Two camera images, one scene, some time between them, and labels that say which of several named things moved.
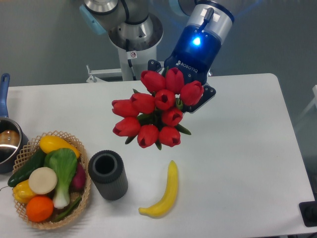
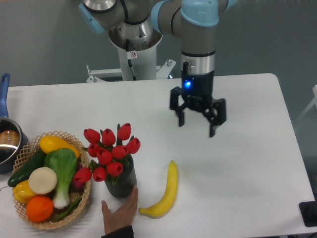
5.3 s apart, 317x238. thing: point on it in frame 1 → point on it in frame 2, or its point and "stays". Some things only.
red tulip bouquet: [153, 115] → [111, 154]
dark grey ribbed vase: [106, 168] → [125, 185]
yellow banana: [161, 208] stays
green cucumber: [37, 161] stays
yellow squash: [48, 143] stays
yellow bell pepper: [23, 192] stays
